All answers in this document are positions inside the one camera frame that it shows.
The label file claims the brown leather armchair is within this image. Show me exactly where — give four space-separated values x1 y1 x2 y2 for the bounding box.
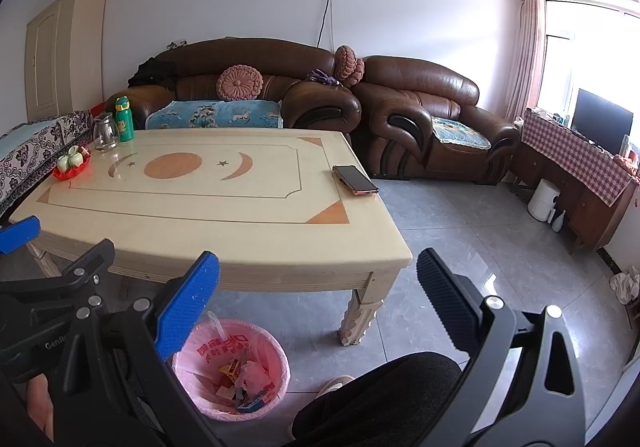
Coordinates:
351 56 521 185

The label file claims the person's right leg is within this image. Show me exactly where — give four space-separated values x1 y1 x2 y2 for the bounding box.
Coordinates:
292 352 463 447

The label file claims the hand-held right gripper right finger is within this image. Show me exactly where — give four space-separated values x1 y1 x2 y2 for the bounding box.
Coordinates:
416 247 588 447

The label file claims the dark clothing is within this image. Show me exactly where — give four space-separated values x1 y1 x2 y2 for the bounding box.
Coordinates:
127 56 177 89

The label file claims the cream coffee table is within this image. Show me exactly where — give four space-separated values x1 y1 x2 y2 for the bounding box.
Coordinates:
9 128 413 347

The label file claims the white cloth bundle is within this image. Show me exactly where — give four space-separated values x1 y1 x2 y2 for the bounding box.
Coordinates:
609 267 640 305

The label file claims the person's left hand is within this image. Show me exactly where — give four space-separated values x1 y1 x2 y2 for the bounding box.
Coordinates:
25 374 56 442

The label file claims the blue armchair seat cover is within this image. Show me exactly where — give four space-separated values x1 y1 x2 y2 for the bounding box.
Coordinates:
432 116 492 150

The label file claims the floral patterned couch cover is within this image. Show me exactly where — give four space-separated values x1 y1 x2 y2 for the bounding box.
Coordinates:
0 110 96 215

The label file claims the red tray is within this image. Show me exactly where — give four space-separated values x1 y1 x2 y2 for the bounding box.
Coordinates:
52 154 92 180

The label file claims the smartphone with red case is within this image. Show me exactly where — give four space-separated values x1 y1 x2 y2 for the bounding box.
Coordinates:
332 165 379 197

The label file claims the window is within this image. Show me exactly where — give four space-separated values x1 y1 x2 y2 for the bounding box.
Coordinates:
537 0 640 138

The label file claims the red checkered cloth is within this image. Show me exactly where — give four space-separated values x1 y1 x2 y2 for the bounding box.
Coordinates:
521 108 636 208

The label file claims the long brown leather sofa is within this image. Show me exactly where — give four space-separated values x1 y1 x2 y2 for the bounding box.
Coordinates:
102 38 362 132

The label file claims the purple cloth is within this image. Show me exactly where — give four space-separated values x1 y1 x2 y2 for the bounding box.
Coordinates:
306 70 343 87

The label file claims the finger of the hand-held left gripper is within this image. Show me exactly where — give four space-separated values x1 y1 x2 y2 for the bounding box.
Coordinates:
0 216 41 255
0 238 116 315

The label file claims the blue floral seat blanket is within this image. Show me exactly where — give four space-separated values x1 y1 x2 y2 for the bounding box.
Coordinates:
145 100 283 130

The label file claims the green drinking bottle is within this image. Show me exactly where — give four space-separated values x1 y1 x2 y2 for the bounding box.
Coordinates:
115 96 135 143

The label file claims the person's right slipper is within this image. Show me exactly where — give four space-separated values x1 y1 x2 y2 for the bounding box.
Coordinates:
316 375 355 398

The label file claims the black television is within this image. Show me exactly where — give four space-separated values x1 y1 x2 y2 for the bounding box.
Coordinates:
571 88 634 155

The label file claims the pink round cushion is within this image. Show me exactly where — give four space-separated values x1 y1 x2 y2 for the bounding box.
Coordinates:
216 66 263 102

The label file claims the pink waste bin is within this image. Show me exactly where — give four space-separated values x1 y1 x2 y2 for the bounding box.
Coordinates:
171 311 292 423

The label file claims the white round appliance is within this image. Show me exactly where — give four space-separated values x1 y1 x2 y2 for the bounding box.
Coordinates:
527 178 561 223

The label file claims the glass jug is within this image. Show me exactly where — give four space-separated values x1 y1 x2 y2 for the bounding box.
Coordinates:
92 112 121 153

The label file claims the pink curtain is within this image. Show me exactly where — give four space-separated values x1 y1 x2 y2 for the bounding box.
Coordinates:
505 0 546 123

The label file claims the cream wardrobe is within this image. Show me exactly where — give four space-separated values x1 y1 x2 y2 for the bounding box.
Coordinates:
25 0 108 123

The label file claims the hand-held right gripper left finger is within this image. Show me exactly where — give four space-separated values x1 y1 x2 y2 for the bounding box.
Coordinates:
102 249 226 447

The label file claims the wooden cabinet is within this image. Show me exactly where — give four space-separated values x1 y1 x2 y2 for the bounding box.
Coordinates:
510 142 636 255

